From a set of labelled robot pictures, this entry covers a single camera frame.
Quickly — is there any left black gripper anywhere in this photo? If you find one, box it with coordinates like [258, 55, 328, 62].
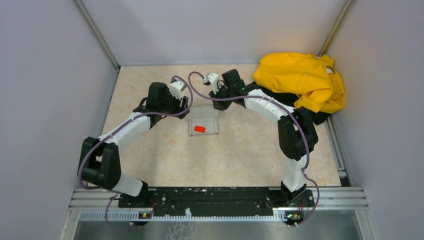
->
[159, 87, 190, 119]

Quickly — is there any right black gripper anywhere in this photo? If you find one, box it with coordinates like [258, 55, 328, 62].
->
[209, 83, 234, 112]

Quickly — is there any white cardboard box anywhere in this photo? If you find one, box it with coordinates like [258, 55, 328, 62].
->
[186, 104, 219, 137]

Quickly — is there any small red block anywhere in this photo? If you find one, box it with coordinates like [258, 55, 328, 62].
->
[193, 125, 206, 133]

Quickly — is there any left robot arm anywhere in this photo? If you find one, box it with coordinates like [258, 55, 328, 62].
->
[77, 80, 193, 207]

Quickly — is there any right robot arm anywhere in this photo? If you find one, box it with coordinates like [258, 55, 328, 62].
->
[203, 69, 319, 206]

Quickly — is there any black garment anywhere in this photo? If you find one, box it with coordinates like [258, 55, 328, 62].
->
[251, 81, 331, 125]

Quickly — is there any yellow garment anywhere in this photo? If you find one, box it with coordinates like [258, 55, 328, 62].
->
[253, 52, 346, 114]

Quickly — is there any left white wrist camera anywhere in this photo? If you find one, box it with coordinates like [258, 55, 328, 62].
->
[168, 79, 187, 100]

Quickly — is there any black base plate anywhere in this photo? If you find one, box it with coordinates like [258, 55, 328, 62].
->
[118, 186, 315, 217]

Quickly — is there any aluminium frame rail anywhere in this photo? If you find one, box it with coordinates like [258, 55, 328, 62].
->
[69, 187, 369, 222]

